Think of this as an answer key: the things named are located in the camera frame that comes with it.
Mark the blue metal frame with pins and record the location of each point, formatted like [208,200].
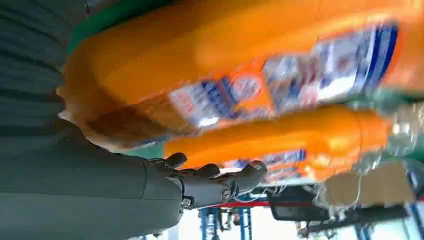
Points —
[418,212]
[243,222]

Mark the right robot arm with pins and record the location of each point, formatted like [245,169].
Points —
[30,59]

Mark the green table mat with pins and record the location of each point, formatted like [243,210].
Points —
[96,20]

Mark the cardboard box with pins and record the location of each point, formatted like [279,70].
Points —
[374,185]

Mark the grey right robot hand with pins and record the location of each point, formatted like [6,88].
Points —
[82,192]

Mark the black zip case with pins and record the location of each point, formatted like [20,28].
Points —
[294,205]

